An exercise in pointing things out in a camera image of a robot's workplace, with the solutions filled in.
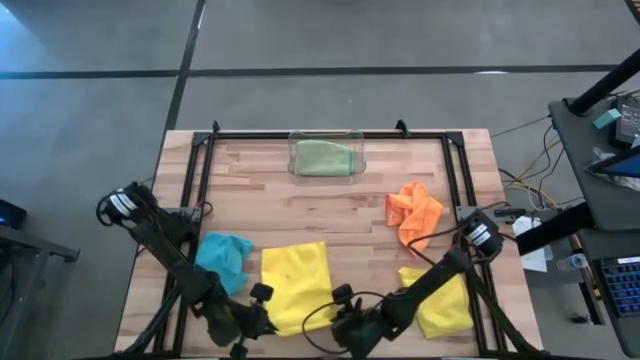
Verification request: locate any black device with blue light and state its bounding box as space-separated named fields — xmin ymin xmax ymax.
xmin=0 ymin=198 xmax=27 ymax=231

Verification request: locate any blue microfiber towel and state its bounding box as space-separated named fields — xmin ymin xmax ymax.
xmin=194 ymin=230 xmax=255 ymax=296

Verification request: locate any orange microfiber towel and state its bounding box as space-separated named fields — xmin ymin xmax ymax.
xmin=384 ymin=180 xmax=445 ymax=254

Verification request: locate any black aluminium frame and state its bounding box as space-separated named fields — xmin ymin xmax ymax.
xmin=119 ymin=130 xmax=546 ymax=360

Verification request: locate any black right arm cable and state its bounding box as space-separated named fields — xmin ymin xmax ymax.
xmin=405 ymin=219 xmax=469 ymax=266

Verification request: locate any dark tablet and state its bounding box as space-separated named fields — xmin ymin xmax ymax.
xmin=585 ymin=144 xmax=640 ymax=179

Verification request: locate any black pole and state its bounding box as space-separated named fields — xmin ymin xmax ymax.
xmin=569 ymin=48 xmax=640 ymax=116

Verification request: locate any dark grey desk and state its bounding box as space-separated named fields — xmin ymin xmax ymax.
xmin=579 ymin=228 xmax=640 ymax=359

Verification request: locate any clear plastic bag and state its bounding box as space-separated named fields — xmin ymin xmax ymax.
xmin=592 ymin=146 xmax=640 ymax=192

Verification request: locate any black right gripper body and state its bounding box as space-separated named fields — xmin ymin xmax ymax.
xmin=330 ymin=283 xmax=389 ymax=360

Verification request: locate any grey metal table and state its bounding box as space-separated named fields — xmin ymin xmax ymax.
xmin=0 ymin=224 xmax=81 ymax=264

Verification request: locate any thin black floor cable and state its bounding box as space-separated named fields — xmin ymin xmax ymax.
xmin=491 ymin=114 xmax=552 ymax=140

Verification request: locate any backlit keyboard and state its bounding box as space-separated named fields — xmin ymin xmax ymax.
xmin=598 ymin=256 xmax=640 ymax=319

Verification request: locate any clear plastic bin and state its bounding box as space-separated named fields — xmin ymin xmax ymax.
xmin=287 ymin=128 xmax=367 ymax=179

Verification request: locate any green microfiber towel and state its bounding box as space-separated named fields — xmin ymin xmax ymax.
xmin=294 ymin=139 xmax=359 ymax=177

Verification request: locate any grey side table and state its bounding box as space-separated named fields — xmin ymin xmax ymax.
xmin=547 ymin=89 xmax=640 ymax=232

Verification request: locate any teal box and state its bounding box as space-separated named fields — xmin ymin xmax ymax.
xmin=593 ymin=108 xmax=623 ymax=131

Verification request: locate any white paper sheet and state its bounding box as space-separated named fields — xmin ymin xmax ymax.
xmin=512 ymin=214 xmax=555 ymax=274

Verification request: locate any black electronic device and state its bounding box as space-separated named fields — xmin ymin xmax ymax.
xmin=613 ymin=93 xmax=640 ymax=149

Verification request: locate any clear plastic bottle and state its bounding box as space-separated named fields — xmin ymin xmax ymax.
xmin=556 ymin=253 xmax=589 ymax=273

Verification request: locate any yellow microfiber towel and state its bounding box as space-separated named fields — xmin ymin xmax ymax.
xmin=260 ymin=241 xmax=339 ymax=337
xmin=398 ymin=267 xmax=475 ymax=340

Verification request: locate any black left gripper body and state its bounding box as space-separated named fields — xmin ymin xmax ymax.
xmin=207 ymin=283 xmax=275 ymax=359

